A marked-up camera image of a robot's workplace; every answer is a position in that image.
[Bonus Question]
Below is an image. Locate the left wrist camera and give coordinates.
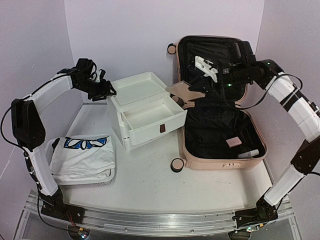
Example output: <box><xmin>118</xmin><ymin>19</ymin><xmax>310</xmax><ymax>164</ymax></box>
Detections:
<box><xmin>94</xmin><ymin>69</ymin><xmax>106</xmax><ymax>83</ymax></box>

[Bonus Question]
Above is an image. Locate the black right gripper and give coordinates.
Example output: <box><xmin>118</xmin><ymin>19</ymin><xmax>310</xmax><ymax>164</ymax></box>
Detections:
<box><xmin>188</xmin><ymin>63</ymin><xmax>252</xmax><ymax>100</ymax></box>

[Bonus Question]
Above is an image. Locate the white cloth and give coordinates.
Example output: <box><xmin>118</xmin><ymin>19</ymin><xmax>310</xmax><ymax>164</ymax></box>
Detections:
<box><xmin>48</xmin><ymin>134</ymin><xmax>117</xmax><ymax>186</ymax></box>

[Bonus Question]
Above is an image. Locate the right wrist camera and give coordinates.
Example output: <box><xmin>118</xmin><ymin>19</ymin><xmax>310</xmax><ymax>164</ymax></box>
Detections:
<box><xmin>194</xmin><ymin>55</ymin><xmax>219</xmax><ymax>83</ymax></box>

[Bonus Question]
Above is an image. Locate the white perforated plastic basket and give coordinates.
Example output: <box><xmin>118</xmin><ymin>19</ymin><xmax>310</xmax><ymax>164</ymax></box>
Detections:
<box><xmin>43</xmin><ymin>136</ymin><xmax>117</xmax><ymax>190</ymax></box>

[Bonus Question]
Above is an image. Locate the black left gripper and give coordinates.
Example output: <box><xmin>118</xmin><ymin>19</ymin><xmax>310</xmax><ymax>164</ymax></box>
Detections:
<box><xmin>76</xmin><ymin>77</ymin><xmax>118</xmax><ymax>102</ymax></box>

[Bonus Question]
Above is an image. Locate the small pink flat box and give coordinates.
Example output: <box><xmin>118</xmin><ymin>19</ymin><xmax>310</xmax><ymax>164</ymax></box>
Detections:
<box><xmin>226</xmin><ymin>136</ymin><xmax>242</xmax><ymax>148</ymax></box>

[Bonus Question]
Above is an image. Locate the white drawer cabinet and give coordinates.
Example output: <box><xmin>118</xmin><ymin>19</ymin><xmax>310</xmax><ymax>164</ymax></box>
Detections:
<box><xmin>107</xmin><ymin>72</ymin><xmax>187</xmax><ymax>151</ymax></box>

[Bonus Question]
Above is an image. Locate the pink hard-shell suitcase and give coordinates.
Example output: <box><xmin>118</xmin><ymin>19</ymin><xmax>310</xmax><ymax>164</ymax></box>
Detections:
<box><xmin>167</xmin><ymin>35</ymin><xmax>267</xmax><ymax>172</ymax></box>

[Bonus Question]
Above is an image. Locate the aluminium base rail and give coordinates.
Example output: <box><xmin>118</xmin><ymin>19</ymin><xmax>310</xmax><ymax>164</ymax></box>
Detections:
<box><xmin>25</xmin><ymin>195</ymin><xmax>301</xmax><ymax>240</ymax></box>

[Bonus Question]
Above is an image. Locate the white tube bottle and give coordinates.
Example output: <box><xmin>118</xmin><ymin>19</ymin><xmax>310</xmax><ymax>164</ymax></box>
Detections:
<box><xmin>237</xmin><ymin>149</ymin><xmax>259</xmax><ymax>159</ymax></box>

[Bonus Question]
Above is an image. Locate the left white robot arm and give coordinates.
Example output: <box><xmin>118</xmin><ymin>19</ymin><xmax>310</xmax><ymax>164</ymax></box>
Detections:
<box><xmin>5</xmin><ymin>58</ymin><xmax>117</xmax><ymax>199</ymax></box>

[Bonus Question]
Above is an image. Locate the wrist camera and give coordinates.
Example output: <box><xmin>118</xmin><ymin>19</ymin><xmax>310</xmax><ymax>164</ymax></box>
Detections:
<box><xmin>94</xmin><ymin>69</ymin><xmax>106</xmax><ymax>83</ymax></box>
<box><xmin>194</xmin><ymin>55</ymin><xmax>219</xmax><ymax>83</ymax></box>

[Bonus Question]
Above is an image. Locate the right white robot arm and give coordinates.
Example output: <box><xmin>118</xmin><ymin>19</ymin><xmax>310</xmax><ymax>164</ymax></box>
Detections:
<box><xmin>179</xmin><ymin>38</ymin><xmax>320</xmax><ymax>222</ymax></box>

